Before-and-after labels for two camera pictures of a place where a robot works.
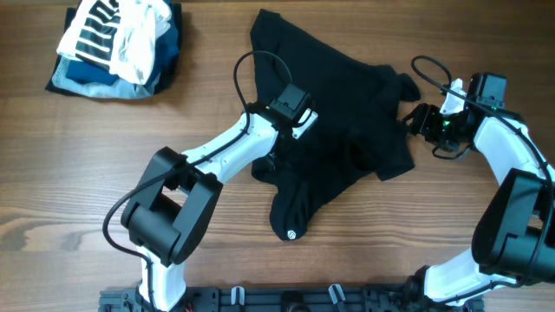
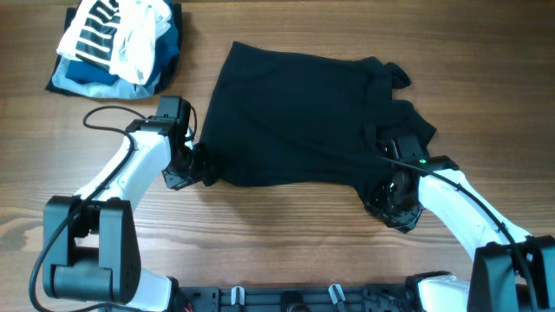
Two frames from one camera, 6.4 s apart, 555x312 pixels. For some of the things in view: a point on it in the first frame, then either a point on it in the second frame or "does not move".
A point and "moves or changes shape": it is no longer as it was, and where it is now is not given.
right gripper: (427, 116) to (403, 224)
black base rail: (364, 298) does not move
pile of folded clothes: (77, 76) does not move
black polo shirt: (358, 132) moves or changes shape
